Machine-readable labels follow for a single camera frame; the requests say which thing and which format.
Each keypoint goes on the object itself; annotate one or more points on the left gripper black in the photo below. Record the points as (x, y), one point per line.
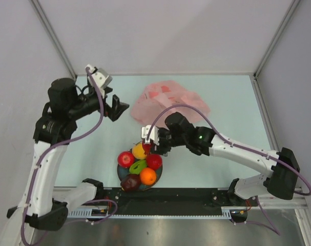
(118, 106)

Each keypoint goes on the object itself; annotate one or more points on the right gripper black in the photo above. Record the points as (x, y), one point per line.
(160, 149)

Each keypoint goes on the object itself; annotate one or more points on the red fake pomegranate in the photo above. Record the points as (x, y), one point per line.
(154, 161)

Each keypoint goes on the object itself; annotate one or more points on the orange fake fruit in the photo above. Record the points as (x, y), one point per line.
(139, 152)

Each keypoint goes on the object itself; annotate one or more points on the pink plastic bag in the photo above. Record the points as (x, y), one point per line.
(158, 96)

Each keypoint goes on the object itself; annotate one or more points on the green fake star fruit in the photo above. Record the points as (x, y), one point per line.
(137, 167)

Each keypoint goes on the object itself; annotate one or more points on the orange fake tangerine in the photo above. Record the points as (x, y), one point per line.
(148, 176)

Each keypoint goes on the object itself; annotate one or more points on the red fake apple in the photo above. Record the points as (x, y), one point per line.
(125, 159)

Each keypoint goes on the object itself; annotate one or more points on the dark blue ceramic plate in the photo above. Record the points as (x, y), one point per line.
(123, 172)

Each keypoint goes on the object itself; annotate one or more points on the dark red fake plum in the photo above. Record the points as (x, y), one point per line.
(131, 183)

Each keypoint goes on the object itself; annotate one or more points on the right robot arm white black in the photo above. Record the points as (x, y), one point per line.
(277, 170)

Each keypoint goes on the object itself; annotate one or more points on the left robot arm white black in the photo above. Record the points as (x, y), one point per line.
(52, 136)

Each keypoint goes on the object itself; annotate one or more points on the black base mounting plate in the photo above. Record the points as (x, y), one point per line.
(175, 201)

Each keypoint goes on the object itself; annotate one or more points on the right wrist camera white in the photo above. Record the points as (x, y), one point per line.
(150, 135)

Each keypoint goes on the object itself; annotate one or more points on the white slotted cable duct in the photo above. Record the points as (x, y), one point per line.
(100, 213)

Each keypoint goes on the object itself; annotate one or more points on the left aluminium frame post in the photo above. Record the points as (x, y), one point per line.
(41, 15)

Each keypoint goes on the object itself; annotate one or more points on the aluminium frame post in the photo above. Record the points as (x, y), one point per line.
(277, 36)
(41, 15)

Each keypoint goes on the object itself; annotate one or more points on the aluminium front rail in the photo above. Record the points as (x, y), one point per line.
(267, 201)

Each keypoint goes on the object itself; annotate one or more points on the right aluminium frame post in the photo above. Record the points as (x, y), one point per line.
(277, 36)

